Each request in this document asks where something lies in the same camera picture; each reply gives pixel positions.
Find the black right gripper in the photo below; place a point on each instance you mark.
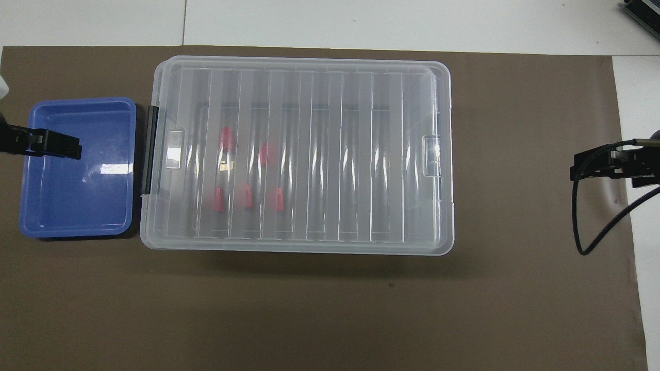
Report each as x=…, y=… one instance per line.
x=656, y=137

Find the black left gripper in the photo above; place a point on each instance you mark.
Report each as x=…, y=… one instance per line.
x=7, y=139

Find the red toy block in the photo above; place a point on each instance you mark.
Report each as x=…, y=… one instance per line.
x=226, y=139
x=264, y=153
x=279, y=199
x=248, y=197
x=218, y=199

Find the clear ribbed box lid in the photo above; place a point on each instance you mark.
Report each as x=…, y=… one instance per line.
x=330, y=67

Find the blue plastic tray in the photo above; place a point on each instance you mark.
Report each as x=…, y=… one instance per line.
x=77, y=206

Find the black box latch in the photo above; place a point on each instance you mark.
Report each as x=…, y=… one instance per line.
x=150, y=149

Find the dark ribbed electronics box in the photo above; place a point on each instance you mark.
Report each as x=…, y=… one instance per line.
x=647, y=15

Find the clear plastic storage box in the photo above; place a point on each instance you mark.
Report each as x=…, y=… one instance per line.
x=309, y=175

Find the brown paper table mat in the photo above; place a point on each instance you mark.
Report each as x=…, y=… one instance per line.
x=330, y=309

